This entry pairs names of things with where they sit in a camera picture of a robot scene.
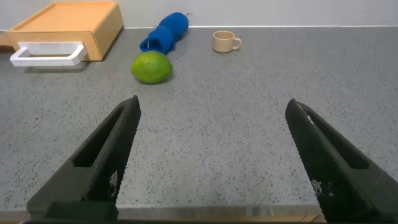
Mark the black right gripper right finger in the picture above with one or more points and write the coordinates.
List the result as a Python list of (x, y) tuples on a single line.
[(335, 174)]

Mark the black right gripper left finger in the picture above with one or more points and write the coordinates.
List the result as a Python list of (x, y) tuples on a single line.
[(93, 174)]

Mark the yellow drawer cabinet housing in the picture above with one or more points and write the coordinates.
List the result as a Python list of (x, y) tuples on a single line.
[(68, 17)]

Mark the green lime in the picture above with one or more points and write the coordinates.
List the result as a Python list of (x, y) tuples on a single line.
[(151, 68)]

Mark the blue rolled towel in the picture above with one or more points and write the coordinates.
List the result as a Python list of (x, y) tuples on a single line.
[(161, 38)]

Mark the beige cup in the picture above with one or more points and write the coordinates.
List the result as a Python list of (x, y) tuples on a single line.
[(222, 44)]

